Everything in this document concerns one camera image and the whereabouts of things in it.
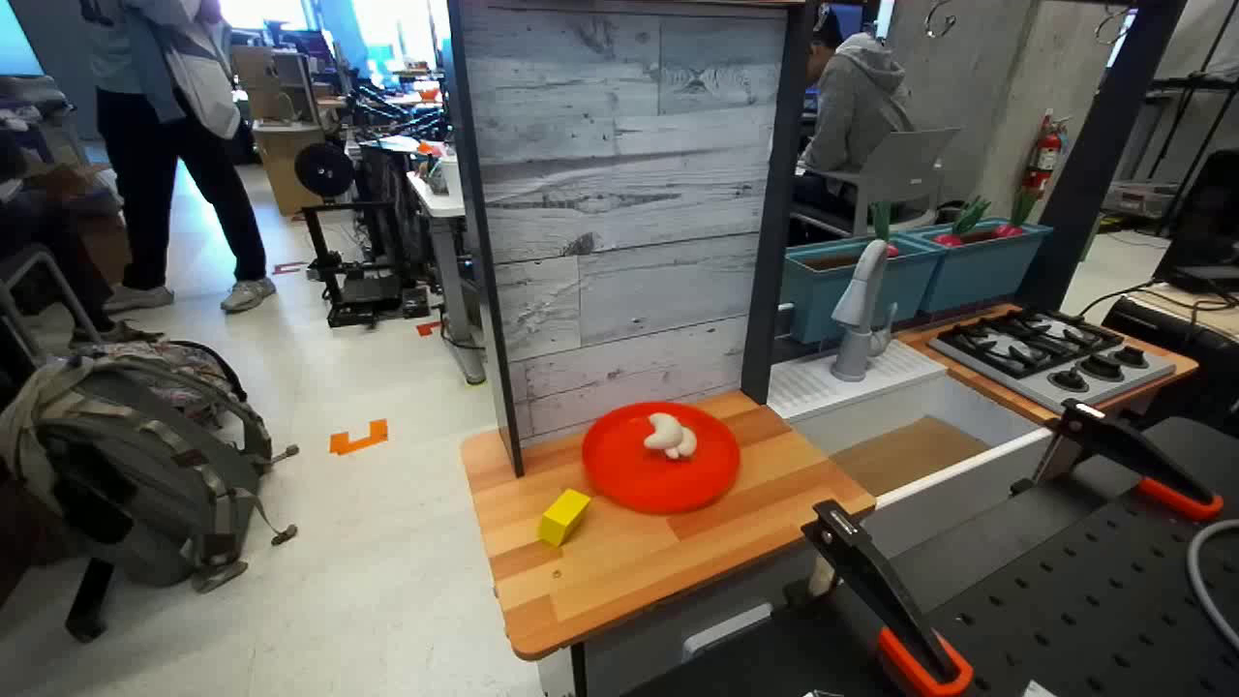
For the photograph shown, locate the small white object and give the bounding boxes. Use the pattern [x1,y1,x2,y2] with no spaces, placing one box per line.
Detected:
[640,409,699,463]

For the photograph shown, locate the red round plate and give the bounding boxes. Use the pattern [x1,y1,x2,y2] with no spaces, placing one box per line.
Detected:
[578,397,747,520]

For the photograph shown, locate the grey wood-look backdrop panel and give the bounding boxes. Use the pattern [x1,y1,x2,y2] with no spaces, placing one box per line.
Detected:
[461,0,792,448]

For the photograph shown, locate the yellow block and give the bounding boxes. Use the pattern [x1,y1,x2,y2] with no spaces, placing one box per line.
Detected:
[534,483,594,551]

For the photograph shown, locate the blue plastic bin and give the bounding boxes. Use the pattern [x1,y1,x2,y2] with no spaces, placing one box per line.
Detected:
[917,222,1055,320]
[776,231,949,347]

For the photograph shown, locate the white desk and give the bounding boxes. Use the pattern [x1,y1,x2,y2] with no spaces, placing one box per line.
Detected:
[401,142,492,388]

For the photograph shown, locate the grey toy faucet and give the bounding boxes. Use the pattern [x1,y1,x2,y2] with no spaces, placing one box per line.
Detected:
[828,235,900,388]

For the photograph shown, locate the black equipment stand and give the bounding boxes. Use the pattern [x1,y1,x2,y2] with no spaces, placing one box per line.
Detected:
[291,132,433,332]

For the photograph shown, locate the white toy sink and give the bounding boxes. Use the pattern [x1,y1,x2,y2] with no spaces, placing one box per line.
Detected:
[767,338,1055,523]

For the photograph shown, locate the seated person grey hoodie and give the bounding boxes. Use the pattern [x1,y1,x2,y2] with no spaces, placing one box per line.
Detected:
[791,8,921,225]

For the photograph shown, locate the cardboard box stack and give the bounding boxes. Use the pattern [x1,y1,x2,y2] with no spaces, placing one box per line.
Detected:
[229,43,332,218]

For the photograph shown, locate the toy stove top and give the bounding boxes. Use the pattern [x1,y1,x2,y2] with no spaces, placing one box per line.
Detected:
[933,306,1180,418]

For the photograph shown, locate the red fire extinguisher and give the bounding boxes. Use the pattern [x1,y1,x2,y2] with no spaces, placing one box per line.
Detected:
[1019,110,1071,203]

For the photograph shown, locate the grey backpack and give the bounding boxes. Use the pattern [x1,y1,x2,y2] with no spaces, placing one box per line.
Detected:
[0,328,300,599]

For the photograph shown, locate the standing person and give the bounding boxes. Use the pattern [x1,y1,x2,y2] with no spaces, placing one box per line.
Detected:
[73,0,283,317]

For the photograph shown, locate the black perforated board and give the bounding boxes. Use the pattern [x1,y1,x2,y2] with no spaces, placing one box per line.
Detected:
[925,483,1239,697]

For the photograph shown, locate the black frame post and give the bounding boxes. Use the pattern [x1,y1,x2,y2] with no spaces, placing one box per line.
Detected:
[739,0,818,405]
[445,0,529,479]

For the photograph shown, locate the black clamp orange handle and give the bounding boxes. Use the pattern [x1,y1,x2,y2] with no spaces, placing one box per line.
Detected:
[800,498,978,697]
[1028,397,1227,527]

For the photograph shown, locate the white cable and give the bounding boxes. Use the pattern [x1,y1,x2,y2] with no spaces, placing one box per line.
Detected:
[1185,516,1239,619]

